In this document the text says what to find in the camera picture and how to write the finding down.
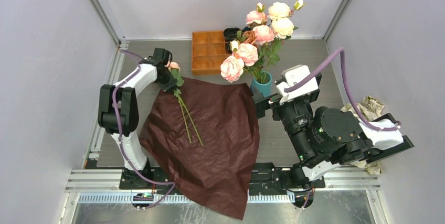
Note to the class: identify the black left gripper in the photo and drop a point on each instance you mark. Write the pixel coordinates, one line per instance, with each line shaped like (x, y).
(167, 86)

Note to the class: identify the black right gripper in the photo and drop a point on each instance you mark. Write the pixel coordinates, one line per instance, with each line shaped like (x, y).
(262, 104)

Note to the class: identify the teal vase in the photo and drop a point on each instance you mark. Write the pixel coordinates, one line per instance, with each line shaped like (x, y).
(264, 87)

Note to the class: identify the red wrapping paper sheet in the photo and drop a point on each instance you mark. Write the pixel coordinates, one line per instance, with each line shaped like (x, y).
(215, 175)

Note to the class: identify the cream pink rose stem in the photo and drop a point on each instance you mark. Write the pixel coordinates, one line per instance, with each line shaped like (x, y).
(269, 28)

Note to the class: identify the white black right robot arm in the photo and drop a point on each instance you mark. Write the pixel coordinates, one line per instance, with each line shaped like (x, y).
(327, 138)

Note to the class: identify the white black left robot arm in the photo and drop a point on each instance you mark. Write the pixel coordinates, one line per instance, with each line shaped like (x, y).
(118, 111)

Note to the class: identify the orange compartment tray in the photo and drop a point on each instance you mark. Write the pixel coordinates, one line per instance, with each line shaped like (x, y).
(208, 52)

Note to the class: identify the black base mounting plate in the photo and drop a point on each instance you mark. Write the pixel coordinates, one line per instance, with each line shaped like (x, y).
(266, 179)

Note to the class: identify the crumpled beige printed cloth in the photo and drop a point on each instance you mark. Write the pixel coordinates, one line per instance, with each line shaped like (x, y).
(371, 109)

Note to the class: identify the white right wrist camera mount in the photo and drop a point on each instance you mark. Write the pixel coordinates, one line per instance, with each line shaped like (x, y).
(293, 85)

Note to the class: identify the aluminium frame rail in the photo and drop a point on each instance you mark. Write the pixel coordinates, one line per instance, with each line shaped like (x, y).
(93, 180)

